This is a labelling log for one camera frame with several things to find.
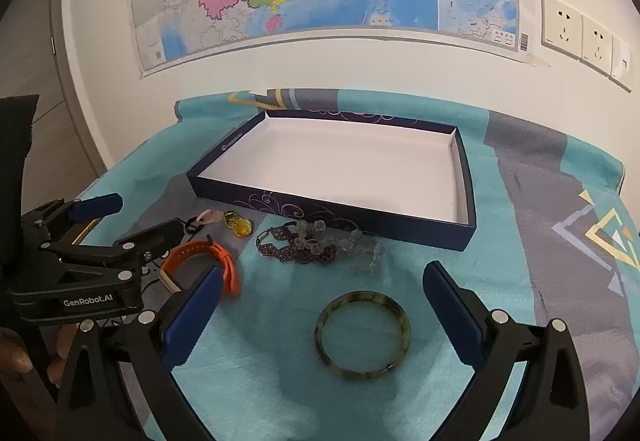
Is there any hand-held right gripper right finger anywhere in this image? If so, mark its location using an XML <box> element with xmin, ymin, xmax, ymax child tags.
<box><xmin>422</xmin><ymin>261</ymin><xmax>591</xmax><ymax>441</ymax></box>

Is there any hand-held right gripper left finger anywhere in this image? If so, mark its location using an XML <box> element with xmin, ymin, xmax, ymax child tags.
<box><xmin>55</xmin><ymin>265</ymin><xmax>223</xmax><ymax>441</ymax></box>

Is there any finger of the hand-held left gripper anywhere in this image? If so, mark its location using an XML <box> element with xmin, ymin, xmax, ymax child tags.
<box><xmin>42</xmin><ymin>218</ymin><xmax>185</xmax><ymax>282</ymax></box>
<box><xmin>30</xmin><ymin>193</ymin><xmax>124</xmax><ymax>242</ymax></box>

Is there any orange smartwatch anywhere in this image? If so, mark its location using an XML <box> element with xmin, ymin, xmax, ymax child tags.
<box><xmin>159</xmin><ymin>240</ymin><xmax>242</xmax><ymax>298</ymax></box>

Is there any yellow amber pendant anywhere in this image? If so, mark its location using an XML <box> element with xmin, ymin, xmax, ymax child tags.
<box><xmin>222</xmin><ymin>210</ymin><xmax>253</xmax><ymax>240</ymax></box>

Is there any tortoiseshell bangle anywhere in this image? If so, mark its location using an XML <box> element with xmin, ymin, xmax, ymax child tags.
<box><xmin>314</xmin><ymin>290</ymin><xmax>412</xmax><ymax>378</ymax></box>

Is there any clear crystal bead bracelet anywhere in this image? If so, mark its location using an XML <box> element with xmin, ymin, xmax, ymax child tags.
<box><xmin>292</xmin><ymin>220</ymin><xmax>386</xmax><ymax>274</ymax></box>

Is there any purple beaded bracelet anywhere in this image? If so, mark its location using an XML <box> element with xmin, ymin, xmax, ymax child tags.
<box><xmin>256</xmin><ymin>222</ymin><xmax>338</xmax><ymax>267</ymax></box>

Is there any dark blue box tray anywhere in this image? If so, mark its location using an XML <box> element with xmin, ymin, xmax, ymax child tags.
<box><xmin>186</xmin><ymin>108</ymin><xmax>477</xmax><ymax>253</ymax></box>

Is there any person's left hand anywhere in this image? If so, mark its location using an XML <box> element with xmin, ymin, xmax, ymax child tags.
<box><xmin>0</xmin><ymin>323</ymin><xmax>78</xmax><ymax>389</ymax></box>

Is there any black phone gold edge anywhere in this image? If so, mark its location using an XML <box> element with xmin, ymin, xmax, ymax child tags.
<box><xmin>70</xmin><ymin>219</ymin><xmax>101</xmax><ymax>244</ymax></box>

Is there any cabinet door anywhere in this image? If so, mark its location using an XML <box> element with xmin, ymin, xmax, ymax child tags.
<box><xmin>0</xmin><ymin>0</ymin><xmax>108</xmax><ymax>212</ymax></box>

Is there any teal grey printed blanket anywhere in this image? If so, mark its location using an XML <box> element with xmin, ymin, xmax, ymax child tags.
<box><xmin>75</xmin><ymin>88</ymin><xmax>626</xmax><ymax>441</ymax></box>

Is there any white wall switch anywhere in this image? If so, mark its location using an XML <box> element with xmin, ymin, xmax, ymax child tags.
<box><xmin>609</xmin><ymin>37</ymin><xmax>635</xmax><ymax>92</ymax></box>

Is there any white wall socket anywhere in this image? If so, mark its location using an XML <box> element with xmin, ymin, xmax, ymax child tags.
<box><xmin>580</xmin><ymin>16</ymin><xmax>613</xmax><ymax>76</ymax></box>
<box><xmin>541</xmin><ymin>0</ymin><xmax>584</xmax><ymax>52</ymax></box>

